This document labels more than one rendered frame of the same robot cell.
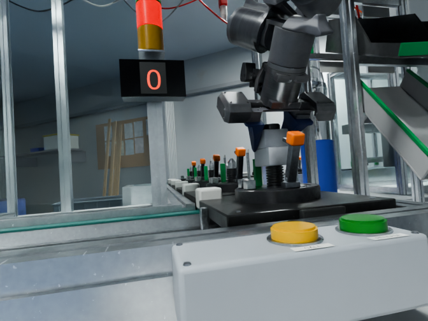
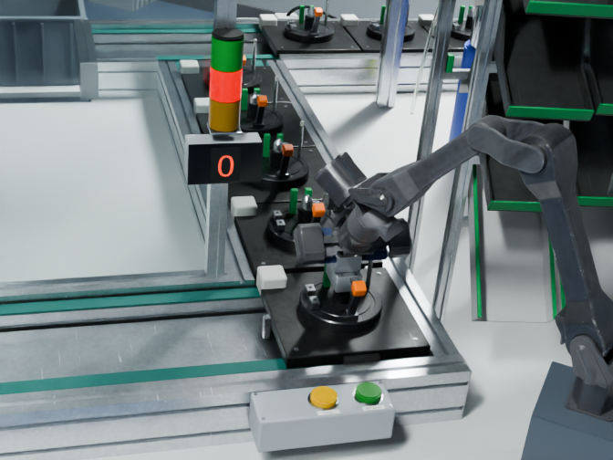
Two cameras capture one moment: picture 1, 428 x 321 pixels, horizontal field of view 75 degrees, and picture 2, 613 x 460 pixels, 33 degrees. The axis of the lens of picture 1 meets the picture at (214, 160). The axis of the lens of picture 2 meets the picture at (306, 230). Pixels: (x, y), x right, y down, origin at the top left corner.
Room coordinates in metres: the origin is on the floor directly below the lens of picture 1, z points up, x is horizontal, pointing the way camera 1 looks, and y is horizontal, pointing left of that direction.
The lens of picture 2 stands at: (-0.95, 0.07, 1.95)
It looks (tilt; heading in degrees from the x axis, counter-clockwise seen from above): 30 degrees down; 356
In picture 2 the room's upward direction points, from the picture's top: 5 degrees clockwise
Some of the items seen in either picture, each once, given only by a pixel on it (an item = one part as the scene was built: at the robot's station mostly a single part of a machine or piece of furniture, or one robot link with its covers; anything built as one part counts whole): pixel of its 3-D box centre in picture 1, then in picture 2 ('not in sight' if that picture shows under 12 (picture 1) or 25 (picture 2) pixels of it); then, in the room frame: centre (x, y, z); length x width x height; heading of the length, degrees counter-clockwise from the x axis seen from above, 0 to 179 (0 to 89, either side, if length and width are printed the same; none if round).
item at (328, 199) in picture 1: (277, 203); (339, 313); (0.48, -0.10, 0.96); 0.24 x 0.24 x 0.02; 13
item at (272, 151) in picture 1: (269, 146); (343, 260); (0.49, -0.10, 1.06); 0.08 x 0.04 x 0.07; 13
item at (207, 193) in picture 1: (208, 198); (271, 281); (0.55, 0.02, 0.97); 0.05 x 0.05 x 0.04; 13
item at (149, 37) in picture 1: (150, 42); (224, 111); (0.55, 0.11, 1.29); 0.05 x 0.05 x 0.05
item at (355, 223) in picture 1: (362, 228); (368, 394); (0.26, -0.13, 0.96); 0.04 x 0.04 x 0.02
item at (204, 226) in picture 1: (204, 220); (266, 326); (0.45, 0.02, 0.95); 0.01 x 0.01 x 0.04; 13
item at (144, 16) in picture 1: (149, 17); (225, 81); (0.55, 0.11, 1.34); 0.05 x 0.05 x 0.05
